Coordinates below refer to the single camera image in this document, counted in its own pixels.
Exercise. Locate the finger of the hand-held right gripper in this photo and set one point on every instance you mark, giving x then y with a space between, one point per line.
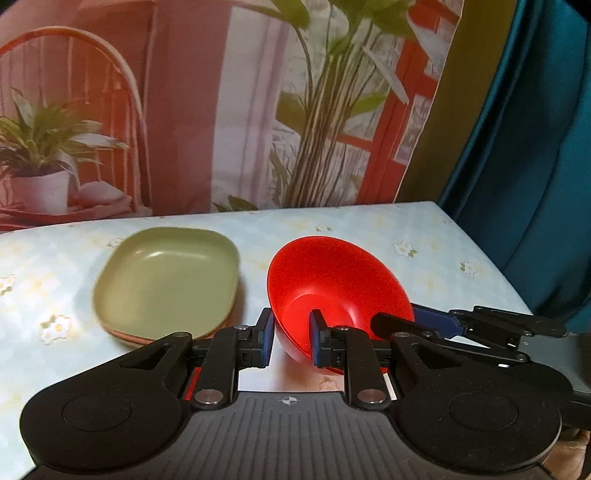
392 324
436 321

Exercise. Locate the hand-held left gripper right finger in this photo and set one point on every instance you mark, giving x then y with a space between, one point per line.
317 342

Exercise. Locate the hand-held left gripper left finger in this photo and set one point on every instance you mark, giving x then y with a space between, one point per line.
266 338

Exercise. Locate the red plastic bowl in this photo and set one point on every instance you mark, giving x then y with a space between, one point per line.
323 286

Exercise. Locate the green plastic plate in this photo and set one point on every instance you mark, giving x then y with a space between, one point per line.
166 281

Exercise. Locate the orange plastic plate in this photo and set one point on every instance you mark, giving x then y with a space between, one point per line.
131 340

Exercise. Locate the floral light blue tablecloth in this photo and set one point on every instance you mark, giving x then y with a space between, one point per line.
323 226

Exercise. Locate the teal curtain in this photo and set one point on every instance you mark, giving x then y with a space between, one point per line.
531 161

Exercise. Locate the printed wall cloth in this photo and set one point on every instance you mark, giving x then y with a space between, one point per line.
207 101

